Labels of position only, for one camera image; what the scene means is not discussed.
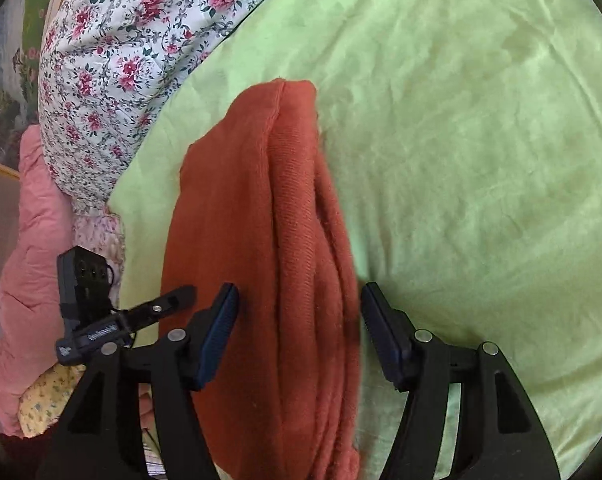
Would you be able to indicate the plaid cloth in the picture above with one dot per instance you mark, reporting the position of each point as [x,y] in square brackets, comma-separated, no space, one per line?
[152,465]

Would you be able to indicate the yellow printed cloth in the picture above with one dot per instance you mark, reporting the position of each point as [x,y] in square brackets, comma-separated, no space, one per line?
[46,400]

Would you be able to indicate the white red-flowered quilt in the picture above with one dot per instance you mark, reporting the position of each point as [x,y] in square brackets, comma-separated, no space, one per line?
[131,60]

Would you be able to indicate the framed landscape picture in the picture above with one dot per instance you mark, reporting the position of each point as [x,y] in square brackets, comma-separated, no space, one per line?
[11,60]

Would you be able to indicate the light green bed sheet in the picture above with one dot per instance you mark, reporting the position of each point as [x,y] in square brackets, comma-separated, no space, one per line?
[456,160]

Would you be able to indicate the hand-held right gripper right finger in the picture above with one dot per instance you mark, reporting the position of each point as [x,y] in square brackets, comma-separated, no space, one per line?
[381,330]

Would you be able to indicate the pale lilac floral cloth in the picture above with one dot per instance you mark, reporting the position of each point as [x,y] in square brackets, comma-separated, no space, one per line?
[101,240]

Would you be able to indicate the orange knit sweater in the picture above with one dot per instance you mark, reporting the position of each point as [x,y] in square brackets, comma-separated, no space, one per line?
[241,235]

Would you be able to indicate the pink padded blanket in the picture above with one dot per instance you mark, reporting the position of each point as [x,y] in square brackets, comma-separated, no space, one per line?
[36,260]

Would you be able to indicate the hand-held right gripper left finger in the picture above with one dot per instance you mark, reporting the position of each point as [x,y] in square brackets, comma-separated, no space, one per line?
[216,340]

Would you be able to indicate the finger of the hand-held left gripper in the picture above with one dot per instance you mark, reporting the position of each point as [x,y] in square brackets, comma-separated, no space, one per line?
[156,307]

